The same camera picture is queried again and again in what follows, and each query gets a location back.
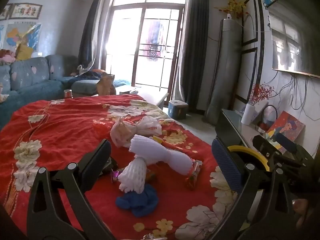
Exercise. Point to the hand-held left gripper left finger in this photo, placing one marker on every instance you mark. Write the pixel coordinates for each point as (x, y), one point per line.
(98, 155)

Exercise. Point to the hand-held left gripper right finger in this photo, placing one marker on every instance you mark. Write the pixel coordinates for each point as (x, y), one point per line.
(225, 165)

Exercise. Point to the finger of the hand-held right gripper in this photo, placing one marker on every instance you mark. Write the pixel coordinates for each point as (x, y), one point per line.
(286, 142)
(262, 145)

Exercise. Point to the yellow round bin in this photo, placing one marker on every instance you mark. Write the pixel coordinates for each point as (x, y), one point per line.
(246, 153)

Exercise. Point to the purple foil candy wrapper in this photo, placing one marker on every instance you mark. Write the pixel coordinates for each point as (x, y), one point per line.
(116, 174)

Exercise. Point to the small white foam net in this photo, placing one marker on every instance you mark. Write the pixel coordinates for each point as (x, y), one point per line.
(132, 175)

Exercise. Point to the white plastic bag orange print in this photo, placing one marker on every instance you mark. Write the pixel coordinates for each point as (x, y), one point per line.
(147, 126)

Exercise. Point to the large white foam net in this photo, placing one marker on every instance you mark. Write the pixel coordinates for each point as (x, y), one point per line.
(162, 155)

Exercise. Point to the person's right hand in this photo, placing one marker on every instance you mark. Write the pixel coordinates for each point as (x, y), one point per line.
(302, 208)

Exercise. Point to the red picture book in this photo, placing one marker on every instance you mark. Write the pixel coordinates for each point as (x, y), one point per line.
(287, 127)

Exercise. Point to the dark snack packet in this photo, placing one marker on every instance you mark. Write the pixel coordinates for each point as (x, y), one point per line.
(110, 166)

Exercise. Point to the red foil snack wrapper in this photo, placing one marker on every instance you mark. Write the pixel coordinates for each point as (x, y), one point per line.
(193, 176)

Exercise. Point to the white vase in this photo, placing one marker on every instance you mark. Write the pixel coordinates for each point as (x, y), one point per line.
(248, 115)

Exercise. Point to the red floral blanket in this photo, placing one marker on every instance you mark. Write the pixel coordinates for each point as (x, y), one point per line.
(75, 130)

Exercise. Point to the grey TV cabinet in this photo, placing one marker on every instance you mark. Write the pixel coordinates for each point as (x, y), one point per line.
(232, 127)

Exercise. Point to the blue crumpled cloth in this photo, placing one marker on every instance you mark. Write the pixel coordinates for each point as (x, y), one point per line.
(138, 201)

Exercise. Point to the red metal can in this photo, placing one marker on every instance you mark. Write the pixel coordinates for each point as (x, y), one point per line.
(68, 94)

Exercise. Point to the brown paper bag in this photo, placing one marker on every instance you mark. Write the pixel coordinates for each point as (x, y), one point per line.
(105, 85)

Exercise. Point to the blue storage stool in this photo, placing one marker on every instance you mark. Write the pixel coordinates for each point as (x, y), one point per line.
(178, 110)

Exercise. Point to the dark blue quilt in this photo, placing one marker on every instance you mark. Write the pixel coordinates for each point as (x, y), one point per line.
(85, 76)

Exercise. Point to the white coffee table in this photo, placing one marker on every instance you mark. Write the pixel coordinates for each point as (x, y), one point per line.
(155, 97)

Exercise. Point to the grey standing air conditioner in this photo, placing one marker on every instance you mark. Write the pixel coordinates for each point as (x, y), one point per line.
(226, 67)

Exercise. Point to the blue sofa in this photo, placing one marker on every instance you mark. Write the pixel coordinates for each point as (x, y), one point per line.
(30, 75)

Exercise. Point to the glass balcony door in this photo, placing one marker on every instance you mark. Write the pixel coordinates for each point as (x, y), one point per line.
(130, 42)

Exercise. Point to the dark grey curtain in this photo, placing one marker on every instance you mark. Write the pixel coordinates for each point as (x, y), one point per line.
(90, 35)
(193, 42)

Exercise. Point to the hanging laundry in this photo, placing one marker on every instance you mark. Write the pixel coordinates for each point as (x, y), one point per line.
(153, 40)

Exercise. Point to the yellow cushion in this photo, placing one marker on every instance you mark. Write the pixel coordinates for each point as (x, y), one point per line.
(24, 51)

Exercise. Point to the pile of pink clothes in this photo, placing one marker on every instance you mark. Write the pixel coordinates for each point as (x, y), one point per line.
(7, 56)

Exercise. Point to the colourful map poster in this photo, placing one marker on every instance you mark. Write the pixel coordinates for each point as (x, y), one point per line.
(22, 36)

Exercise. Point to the yellow artificial flowers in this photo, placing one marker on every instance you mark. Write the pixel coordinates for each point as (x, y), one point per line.
(235, 6)

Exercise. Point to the world map poster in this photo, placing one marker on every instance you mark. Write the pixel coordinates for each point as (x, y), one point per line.
(2, 37)

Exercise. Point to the black wall frame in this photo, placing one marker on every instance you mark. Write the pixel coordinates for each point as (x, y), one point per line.
(254, 75)
(255, 17)

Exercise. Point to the wall television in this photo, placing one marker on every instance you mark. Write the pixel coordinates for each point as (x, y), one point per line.
(295, 37)

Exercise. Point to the small white camera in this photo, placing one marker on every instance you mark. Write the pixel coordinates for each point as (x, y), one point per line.
(229, 16)

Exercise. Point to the framed wall picture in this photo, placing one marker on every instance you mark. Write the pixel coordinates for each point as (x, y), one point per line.
(26, 10)
(5, 12)

